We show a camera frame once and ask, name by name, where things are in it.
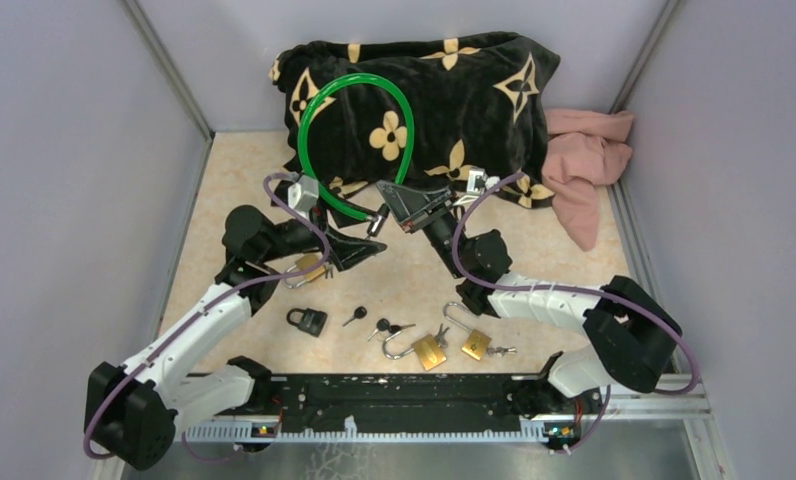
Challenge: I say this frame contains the silver cable lock keys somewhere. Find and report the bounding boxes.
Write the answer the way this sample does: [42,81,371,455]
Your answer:
[366,204,390,239]

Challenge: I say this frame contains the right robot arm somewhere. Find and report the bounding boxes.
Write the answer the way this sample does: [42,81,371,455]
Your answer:
[376,181,682,412]

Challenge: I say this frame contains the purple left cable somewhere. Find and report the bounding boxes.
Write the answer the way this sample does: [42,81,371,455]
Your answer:
[82,172,333,460]

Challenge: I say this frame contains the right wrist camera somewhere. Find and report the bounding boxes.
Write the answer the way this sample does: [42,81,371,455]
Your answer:
[454,167,501,207]

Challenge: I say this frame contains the brass padlock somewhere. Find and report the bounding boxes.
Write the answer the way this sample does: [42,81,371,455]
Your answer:
[282,253,331,289]
[381,333,447,372]
[442,302,491,361]

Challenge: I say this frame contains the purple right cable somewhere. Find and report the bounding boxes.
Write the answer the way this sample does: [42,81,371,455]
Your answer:
[450,172,702,397]

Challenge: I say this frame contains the keys of left padlock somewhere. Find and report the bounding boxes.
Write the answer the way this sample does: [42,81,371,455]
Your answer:
[434,324,449,349]

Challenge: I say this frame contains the keys of right padlock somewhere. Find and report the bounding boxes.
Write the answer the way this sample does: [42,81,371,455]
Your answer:
[486,346,517,357]

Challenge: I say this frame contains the black floral plush blanket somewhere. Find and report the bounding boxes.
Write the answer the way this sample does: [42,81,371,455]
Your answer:
[268,32,561,209]

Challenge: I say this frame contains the keys of padlock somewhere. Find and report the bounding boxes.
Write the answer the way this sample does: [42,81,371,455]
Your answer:
[486,346,517,357]
[434,324,449,349]

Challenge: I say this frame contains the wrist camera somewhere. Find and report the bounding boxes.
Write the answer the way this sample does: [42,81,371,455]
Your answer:
[454,167,501,207]
[287,175,320,217]

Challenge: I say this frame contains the pink cloth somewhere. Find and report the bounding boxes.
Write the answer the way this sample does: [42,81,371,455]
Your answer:
[541,108,635,251]

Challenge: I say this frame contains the black u-lock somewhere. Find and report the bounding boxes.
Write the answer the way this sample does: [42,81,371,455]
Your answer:
[286,308,328,338]

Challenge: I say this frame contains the single black headed key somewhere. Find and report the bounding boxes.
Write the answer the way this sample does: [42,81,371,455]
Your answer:
[342,306,368,327]

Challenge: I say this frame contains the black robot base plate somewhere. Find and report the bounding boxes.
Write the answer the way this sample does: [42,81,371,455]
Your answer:
[226,362,604,448]

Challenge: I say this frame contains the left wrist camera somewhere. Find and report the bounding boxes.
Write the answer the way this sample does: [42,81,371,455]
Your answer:
[287,175,320,217]

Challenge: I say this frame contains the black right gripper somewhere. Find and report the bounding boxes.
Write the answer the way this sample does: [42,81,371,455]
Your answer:
[376,181,469,280]

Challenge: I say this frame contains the purple cable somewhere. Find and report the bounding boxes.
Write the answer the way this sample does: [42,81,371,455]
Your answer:
[82,172,333,460]
[450,172,702,397]

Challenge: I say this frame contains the green cable lock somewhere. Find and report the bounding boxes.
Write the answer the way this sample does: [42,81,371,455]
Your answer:
[296,72,416,230]

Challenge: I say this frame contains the black headed keys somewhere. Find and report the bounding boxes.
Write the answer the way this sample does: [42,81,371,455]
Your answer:
[367,318,414,341]

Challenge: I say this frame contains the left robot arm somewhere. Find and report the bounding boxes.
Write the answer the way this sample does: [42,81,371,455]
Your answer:
[82,205,388,470]

